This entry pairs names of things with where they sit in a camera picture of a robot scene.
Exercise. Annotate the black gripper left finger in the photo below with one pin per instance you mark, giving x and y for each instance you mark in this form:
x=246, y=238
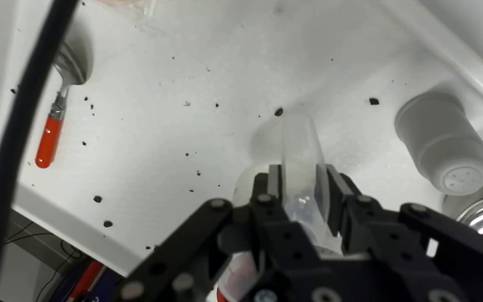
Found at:
x=281, y=251

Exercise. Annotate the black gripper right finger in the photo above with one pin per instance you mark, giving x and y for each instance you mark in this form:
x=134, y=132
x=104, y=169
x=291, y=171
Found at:
x=395, y=249

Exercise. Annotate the clear plastic jug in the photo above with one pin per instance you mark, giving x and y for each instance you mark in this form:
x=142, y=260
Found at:
x=291, y=144

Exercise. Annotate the grey salt shaker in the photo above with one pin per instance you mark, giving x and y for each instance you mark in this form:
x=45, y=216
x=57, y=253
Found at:
x=441, y=142

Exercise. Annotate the white plastic tray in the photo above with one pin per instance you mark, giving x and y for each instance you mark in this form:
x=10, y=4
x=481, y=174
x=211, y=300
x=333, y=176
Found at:
x=184, y=100

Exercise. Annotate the red-handled spoon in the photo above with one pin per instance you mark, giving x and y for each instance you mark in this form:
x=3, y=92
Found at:
x=72, y=73

